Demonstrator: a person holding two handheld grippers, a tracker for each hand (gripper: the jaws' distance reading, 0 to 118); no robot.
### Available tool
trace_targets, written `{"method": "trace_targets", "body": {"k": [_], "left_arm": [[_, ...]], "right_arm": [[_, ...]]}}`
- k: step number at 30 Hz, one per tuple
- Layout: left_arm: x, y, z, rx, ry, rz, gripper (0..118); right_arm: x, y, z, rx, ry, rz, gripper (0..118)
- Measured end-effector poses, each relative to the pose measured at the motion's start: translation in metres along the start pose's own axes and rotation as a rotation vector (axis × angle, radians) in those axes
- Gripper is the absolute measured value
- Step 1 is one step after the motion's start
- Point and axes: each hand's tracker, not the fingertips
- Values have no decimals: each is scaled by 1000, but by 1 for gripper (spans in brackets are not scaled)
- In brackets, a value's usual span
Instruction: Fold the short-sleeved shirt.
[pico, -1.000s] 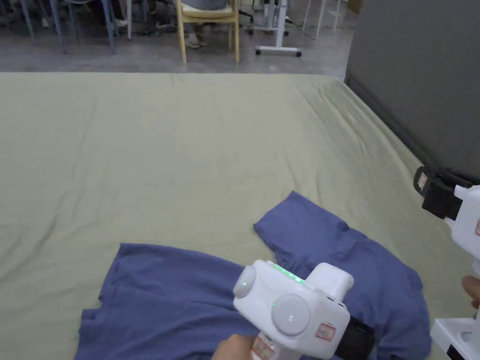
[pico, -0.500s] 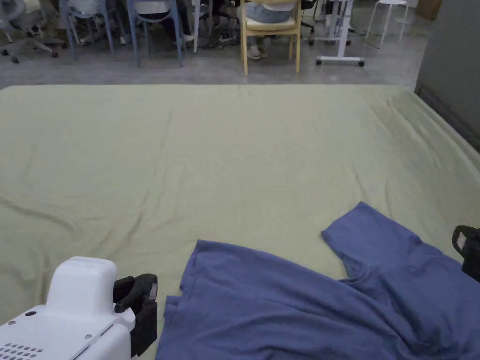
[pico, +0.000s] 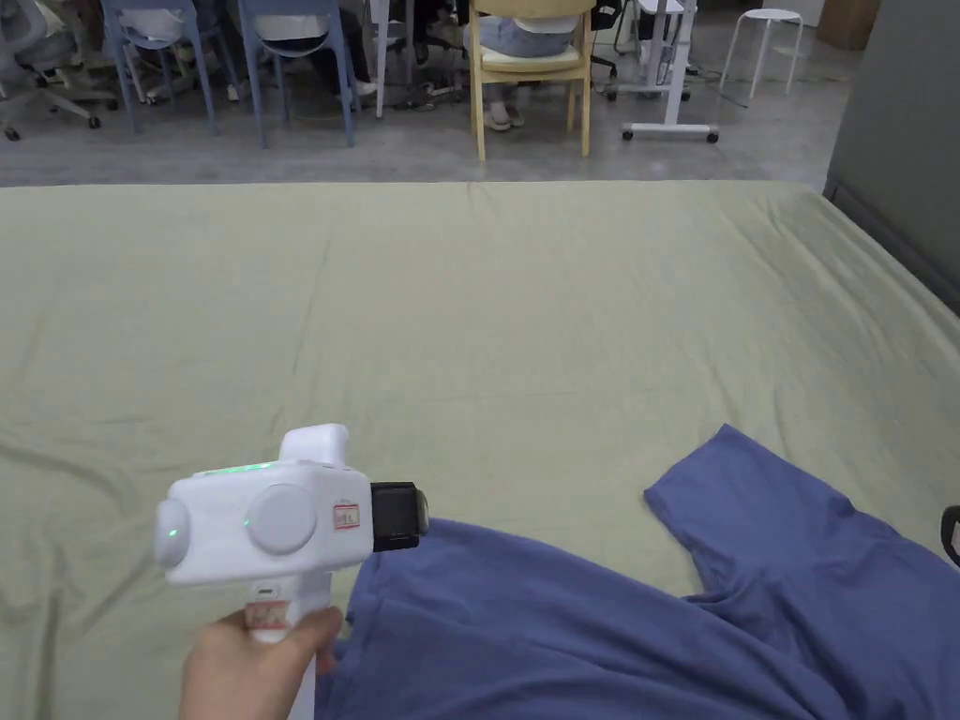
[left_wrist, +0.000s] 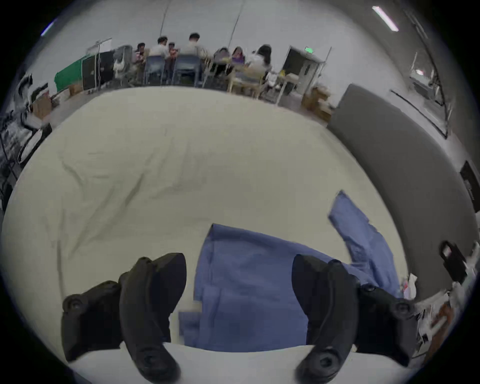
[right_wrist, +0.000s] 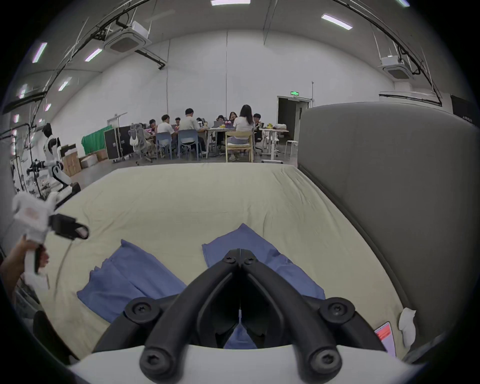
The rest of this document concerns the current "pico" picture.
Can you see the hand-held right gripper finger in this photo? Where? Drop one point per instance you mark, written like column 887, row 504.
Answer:
column 952, row 534

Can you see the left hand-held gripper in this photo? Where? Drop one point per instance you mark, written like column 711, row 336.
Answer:
column 277, row 517

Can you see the dark blue shirt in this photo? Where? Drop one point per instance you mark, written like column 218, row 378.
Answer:
column 570, row 630

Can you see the person's left hand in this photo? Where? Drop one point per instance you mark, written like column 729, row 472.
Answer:
column 232, row 667

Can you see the bed with pale green sheet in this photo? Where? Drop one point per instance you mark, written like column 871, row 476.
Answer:
column 480, row 322

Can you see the brown carton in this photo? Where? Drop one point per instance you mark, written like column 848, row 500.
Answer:
column 844, row 22

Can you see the white desk on wheels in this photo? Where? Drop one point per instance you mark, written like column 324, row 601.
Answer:
column 675, row 67

